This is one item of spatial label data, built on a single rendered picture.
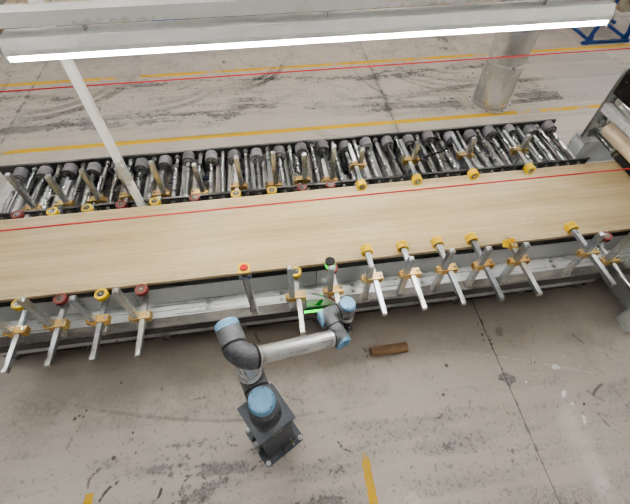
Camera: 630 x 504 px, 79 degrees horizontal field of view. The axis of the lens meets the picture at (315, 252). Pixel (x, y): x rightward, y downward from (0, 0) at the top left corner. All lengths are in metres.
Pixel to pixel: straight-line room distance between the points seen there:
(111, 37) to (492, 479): 3.29
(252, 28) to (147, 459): 2.77
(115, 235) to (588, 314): 3.95
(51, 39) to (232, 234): 1.54
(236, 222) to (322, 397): 1.49
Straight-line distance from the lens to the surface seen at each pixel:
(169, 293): 2.83
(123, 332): 2.84
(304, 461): 3.05
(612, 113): 4.15
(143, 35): 1.74
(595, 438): 3.69
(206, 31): 1.70
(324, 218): 2.84
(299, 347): 1.87
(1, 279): 3.24
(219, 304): 2.82
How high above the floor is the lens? 3.02
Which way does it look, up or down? 53 degrees down
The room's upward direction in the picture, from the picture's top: straight up
